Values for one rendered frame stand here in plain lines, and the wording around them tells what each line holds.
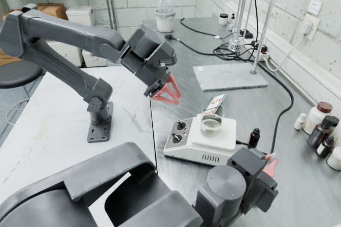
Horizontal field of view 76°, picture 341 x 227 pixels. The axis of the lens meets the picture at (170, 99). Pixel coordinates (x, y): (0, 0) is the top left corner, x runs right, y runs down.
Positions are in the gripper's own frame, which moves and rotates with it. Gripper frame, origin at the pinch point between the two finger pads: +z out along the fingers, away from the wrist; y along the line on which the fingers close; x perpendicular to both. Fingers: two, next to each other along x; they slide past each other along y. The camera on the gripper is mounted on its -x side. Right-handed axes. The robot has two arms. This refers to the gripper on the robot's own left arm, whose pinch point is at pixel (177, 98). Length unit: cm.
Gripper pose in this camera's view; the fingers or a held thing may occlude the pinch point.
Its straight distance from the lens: 67.0
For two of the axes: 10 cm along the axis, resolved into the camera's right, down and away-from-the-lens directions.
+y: 2.5, -5.9, 7.7
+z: 7.4, 6.2, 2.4
